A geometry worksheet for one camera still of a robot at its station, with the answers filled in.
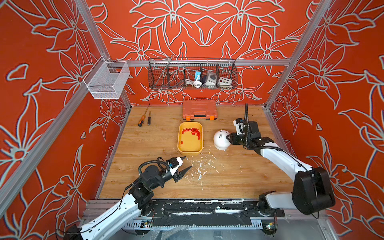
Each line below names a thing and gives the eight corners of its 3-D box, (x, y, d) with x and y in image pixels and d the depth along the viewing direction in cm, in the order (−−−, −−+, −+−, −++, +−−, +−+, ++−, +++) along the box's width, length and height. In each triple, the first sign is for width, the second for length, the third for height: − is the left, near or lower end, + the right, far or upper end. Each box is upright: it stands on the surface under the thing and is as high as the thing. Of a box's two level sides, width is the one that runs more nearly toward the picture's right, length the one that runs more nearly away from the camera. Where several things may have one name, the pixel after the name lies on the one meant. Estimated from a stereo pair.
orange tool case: (182, 121, 112) (182, 116, 108) (183, 104, 124) (183, 99, 120) (217, 120, 112) (218, 116, 108) (214, 104, 123) (215, 99, 120)
